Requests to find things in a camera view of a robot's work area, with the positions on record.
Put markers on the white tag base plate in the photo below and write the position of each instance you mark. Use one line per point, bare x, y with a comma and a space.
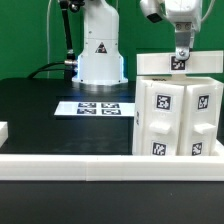
108, 109

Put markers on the white u-shaped wall fence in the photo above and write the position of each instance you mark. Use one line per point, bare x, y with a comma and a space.
113, 168

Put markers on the white cabinet body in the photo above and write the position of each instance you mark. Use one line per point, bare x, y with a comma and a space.
141, 86

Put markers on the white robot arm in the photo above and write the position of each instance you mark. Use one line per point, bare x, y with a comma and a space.
100, 62

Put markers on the white cabinet top block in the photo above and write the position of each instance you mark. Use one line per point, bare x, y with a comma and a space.
200, 62

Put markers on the white cabinet door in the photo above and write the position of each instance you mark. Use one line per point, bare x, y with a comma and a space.
200, 119
163, 105

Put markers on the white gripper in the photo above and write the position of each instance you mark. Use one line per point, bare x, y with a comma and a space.
186, 17

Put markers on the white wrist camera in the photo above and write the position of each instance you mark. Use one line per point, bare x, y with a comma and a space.
153, 10

